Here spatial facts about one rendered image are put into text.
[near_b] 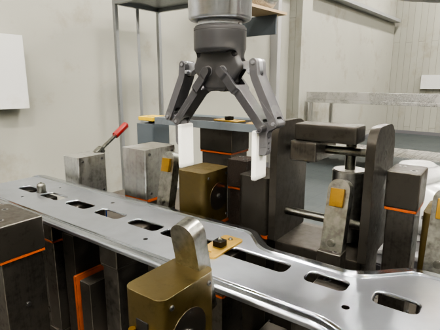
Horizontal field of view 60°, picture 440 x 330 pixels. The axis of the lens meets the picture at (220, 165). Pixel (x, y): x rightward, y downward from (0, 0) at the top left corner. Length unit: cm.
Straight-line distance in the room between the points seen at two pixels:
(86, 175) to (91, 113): 251
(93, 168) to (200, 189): 43
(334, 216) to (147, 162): 43
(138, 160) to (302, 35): 524
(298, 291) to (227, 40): 34
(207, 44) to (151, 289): 32
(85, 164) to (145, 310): 72
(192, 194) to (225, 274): 28
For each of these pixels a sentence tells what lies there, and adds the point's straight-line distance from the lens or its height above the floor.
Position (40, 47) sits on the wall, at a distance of 341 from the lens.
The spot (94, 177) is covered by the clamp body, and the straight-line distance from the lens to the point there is 112.
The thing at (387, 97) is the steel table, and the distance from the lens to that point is 563.
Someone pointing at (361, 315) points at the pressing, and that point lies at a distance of 49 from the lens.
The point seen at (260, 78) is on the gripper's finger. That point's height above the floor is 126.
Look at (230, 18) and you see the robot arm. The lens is 54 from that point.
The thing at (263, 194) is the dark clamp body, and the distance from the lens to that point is 74.
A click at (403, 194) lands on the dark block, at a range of 67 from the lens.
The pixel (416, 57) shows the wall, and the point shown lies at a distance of 1046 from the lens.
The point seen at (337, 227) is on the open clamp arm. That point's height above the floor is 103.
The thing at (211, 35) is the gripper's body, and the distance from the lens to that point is 54.
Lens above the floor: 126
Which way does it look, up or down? 12 degrees down
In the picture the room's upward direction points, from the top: straight up
